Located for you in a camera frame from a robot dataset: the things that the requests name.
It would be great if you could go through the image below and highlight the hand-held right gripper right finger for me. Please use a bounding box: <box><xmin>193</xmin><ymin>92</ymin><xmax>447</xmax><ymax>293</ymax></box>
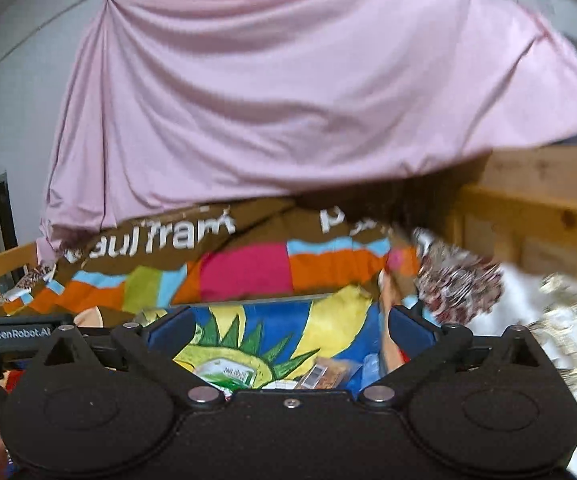
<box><xmin>359</xmin><ymin>305</ymin><xmax>552</xmax><ymax>406</ymax></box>

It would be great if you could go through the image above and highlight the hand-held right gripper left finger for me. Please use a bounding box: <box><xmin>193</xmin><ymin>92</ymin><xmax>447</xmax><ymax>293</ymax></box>
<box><xmin>31</xmin><ymin>305</ymin><xmax>224</xmax><ymax>408</ymax></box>

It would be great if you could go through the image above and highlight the colourful printed tin tray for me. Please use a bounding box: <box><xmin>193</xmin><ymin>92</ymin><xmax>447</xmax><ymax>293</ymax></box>
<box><xmin>138</xmin><ymin>285</ymin><xmax>444</xmax><ymax>392</ymax></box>

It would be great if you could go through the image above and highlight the green and white snack packet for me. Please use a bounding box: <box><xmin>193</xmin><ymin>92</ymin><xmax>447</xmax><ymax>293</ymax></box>
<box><xmin>193</xmin><ymin>357</ymin><xmax>263</xmax><ymax>391</ymax></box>

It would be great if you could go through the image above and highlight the brown snack packet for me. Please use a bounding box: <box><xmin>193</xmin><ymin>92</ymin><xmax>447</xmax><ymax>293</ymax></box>
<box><xmin>299</xmin><ymin>357</ymin><xmax>362</xmax><ymax>390</ymax></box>

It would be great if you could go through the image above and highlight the colourful printed blanket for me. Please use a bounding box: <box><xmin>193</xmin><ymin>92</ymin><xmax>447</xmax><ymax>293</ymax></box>
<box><xmin>0</xmin><ymin>195</ymin><xmax>419</xmax><ymax>326</ymax></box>

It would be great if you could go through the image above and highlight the pink bed sheet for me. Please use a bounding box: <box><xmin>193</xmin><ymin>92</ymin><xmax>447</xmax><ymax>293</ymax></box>
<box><xmin>36</xmin><ymin>0</ymin><xmax>577</xmax><ymax>261</ymax></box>

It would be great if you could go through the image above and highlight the wooden bed frame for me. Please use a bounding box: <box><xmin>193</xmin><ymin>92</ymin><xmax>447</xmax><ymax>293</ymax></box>
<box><xmin>0</xmin><ymin>145</ymin><xmax>577</xmax><ymax>311</ymax></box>

